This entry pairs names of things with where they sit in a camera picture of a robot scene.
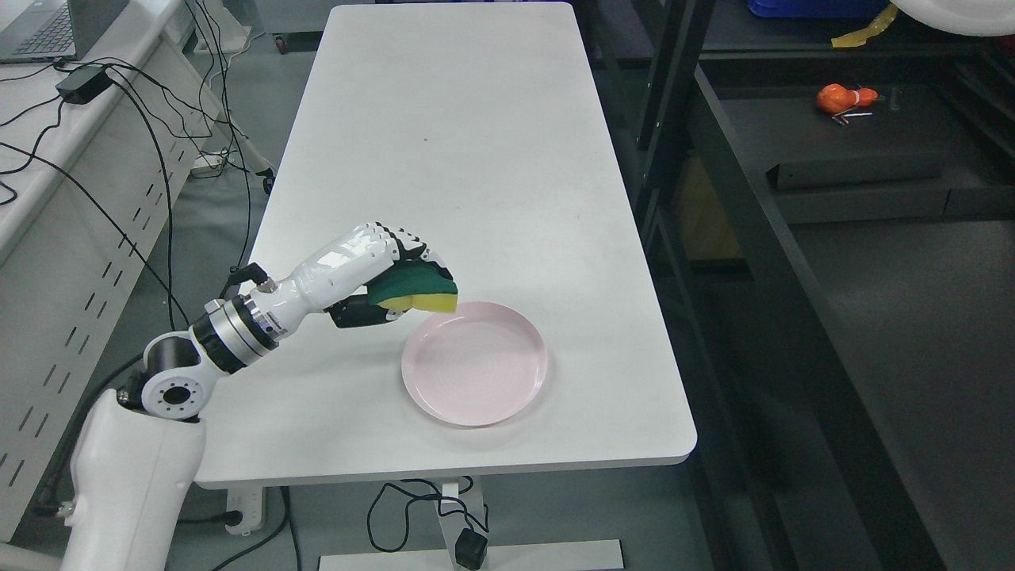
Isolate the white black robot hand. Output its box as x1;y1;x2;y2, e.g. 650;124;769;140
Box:
250;223;453;334

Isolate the orange plastic toy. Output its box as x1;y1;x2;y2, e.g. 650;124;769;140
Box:
815;83;879;115

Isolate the black power adapter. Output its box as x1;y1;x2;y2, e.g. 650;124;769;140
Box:
55;65;113;105

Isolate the black power brick under table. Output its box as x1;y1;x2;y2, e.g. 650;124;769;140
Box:
453;528;488;570

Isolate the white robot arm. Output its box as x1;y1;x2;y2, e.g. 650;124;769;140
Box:
60;265;320;570

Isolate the white side desk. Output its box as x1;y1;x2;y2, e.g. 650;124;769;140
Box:
1;1;219;543

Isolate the white table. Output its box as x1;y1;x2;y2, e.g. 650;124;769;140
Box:
196;2;697;489

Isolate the yellow tape strip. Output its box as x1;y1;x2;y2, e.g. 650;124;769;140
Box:
830;3;899;48

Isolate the blue plastic bin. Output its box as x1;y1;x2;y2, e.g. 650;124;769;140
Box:
747;0;891;19

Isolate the black cable on desk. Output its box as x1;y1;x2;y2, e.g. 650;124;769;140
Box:
0;57;255;334

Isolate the black metal shelf rack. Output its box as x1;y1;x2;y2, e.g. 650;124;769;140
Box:
577;1;1013;570

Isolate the grey laptop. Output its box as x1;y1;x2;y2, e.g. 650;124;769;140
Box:
1;1;129;64

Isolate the pink round plate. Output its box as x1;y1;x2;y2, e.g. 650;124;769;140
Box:
401;302;549;427

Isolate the green yellow sponge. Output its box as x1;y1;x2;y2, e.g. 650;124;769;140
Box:
366;261;459;313

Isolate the white power strip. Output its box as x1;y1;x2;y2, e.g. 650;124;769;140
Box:
190;153;228;179

